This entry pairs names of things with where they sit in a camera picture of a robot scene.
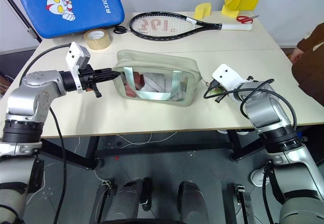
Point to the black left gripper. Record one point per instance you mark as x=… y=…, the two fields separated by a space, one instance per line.
x=87 y=78

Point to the brown packing tape roll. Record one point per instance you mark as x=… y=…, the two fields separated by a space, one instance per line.
x=97 y=39

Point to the green pouch with clear window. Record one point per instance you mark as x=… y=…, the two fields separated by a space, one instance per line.
x=157 y=67

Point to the dark rounded robot leg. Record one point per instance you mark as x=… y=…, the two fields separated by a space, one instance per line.
x=191 y=201
x=125 y=200

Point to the black metal table frame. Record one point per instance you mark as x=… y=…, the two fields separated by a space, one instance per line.
x=157 y=146

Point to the black tennis racket white grip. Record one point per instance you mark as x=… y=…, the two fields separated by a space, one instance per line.
x=182 y=33

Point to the black metal stand bar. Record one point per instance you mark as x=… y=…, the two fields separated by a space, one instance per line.
x=240 y=203
x=102 y=201

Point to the person's bare hand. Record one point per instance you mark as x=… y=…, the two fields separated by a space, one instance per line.
x=295 y=55

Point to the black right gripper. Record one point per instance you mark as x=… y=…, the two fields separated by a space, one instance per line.
x=220 y=97

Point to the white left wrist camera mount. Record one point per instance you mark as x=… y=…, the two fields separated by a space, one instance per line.
x=76 y=53

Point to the blue cartoon print pad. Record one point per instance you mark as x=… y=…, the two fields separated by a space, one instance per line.
x=71 y=6

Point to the yellow paper sheet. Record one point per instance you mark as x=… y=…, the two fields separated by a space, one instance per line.
x=229 y=12

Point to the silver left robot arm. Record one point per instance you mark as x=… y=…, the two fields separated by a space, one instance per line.
x=35 y=95

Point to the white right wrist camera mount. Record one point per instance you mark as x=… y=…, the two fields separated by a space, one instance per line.
x=227 y=77

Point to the white sneaker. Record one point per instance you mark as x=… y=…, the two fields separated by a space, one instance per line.
x=258 y=177

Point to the black slanted pole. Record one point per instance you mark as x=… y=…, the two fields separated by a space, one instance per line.
x=21 y=12

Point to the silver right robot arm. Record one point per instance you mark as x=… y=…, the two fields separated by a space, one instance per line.
x=268 y=112

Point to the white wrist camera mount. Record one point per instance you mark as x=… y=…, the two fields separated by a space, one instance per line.
x=227 y=77
x=76 y=53

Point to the person in brown clothing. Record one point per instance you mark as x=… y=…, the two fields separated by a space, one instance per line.
x=310 y=57

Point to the yellow plastic piece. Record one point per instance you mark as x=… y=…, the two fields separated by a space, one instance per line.
x=202 y=10

